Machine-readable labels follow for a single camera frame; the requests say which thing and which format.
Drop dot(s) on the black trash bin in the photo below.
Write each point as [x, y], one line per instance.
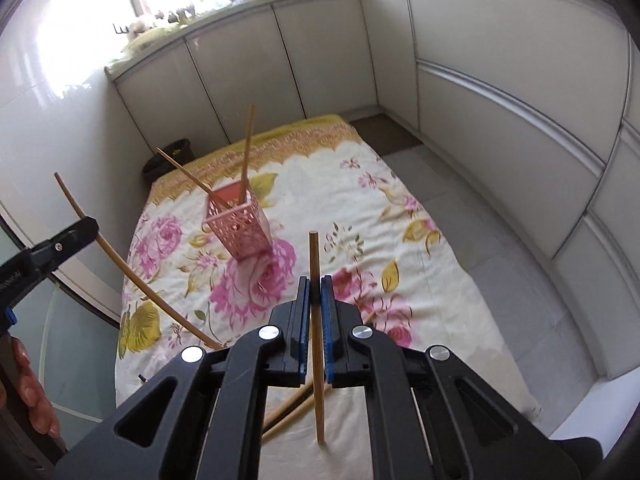
[165, 162]

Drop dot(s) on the frosted glass door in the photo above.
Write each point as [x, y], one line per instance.
[60, 360]

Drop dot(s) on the pile of wooden chopsticks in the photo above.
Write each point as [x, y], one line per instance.
[287, 409]

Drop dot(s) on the dark floor mat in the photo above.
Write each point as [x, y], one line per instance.
[387, 132]

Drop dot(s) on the pink perforated utensil holder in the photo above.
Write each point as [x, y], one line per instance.
[240, 230]

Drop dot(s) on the black wall hooks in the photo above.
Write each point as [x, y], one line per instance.
[121, 30]

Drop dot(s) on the white base cabinets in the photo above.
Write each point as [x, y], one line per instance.
[475, 85]

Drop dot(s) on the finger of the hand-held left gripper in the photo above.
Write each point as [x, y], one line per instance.
[60, 247]

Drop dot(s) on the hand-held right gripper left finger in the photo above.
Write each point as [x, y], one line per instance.
[303, 330]

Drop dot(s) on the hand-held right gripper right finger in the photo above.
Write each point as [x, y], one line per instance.
[327, 330]

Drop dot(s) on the person's left hand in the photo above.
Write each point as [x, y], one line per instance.
[37, 390]

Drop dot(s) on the tan bamboo chopstick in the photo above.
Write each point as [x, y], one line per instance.
[248, 150]
[115, 260]
[317, 260]
[190, 174]

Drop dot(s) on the floral printed blanket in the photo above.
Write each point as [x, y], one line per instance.
[350, 200]

